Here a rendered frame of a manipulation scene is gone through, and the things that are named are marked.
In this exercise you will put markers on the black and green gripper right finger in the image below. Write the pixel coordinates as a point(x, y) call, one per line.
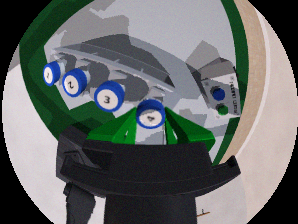
point(185, 130)

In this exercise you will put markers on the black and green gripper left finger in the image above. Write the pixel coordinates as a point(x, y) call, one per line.
point(116, 129)

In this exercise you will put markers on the white four-tube rack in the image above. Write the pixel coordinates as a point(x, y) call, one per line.
point(158, 85)

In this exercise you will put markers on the blue screw cap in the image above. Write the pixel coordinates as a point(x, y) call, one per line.
point(109, 96)
point(150, 114)
point(74, 82)
point(51, 73)

